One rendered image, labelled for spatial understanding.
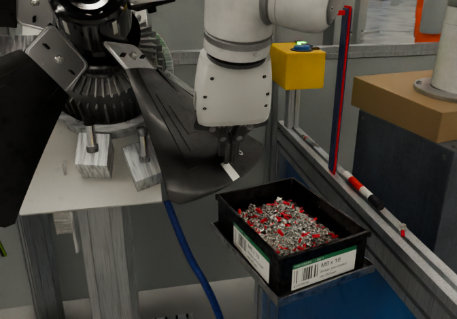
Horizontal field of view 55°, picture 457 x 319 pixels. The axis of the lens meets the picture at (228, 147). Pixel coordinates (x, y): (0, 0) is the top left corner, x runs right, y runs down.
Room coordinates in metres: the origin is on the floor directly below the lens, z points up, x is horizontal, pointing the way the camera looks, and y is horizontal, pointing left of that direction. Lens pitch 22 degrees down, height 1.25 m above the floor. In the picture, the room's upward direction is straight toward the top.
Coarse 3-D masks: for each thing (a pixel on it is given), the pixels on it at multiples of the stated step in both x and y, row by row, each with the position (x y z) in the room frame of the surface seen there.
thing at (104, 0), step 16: (48, 0) 0.68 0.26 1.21; (64, 0) 0.69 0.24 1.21; (80, 0) 0.70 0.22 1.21; (96, 0) 0.70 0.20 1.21; (112, 0) 0.70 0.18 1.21; (128, 0) 0.70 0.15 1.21; (64, 16) 0.66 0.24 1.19; (80, 16) 0.67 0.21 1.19; (96, 16) 0.67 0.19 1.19; (112, 16) 0.67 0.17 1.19; (128, 16) 0.72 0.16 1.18; (64, 32) 0.70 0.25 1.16; (80, 32) 0.67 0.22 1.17; (96, 32) 0.68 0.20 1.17; (112, 32) 0.69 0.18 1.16; (128, 32) 0.74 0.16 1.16; (80, 48) 0.71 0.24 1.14; (96, 48) 0.71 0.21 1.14; (96, 64) 0.74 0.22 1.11; (112, 64) 0.74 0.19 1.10
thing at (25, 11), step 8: (16, 0) 0.75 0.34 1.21; (24, 0) 0.75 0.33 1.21; (40, 0) 0.75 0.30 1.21; (16, 8) 0.75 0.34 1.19; (24, 8) 0.75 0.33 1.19; (32, 8) 0.75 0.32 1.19; (40, 8) 0.75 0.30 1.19; (48, 8) 0.75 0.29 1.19; (16, 16) 0.75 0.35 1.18; (24, 16) 0.75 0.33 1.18; (32, 16) 0.75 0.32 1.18; (40, 16) 0.75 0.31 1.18; (48, 16) 0.75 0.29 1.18; (24, 24) 0.75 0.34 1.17; (32, 24) 0.75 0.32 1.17; (40, 24) 0.75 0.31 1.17
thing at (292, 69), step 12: (276, 48) 1.12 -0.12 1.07; (288, 48) 1.10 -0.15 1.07; (276, 60) 1.11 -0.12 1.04; (288, 60) 1.04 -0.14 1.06; (300, 60) 1.05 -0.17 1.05; (312, 60) 1.05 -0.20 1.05; (324, 60) 1.06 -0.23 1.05; (276, 72) 1.11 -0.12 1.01; (288, 72) 1.04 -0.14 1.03; (300, 72) 1.05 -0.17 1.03; (312, 72) 1.05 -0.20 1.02; (288, 84) 1.04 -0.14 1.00; (300, 84) 1.05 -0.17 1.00; (312, 84) 1.05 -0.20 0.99
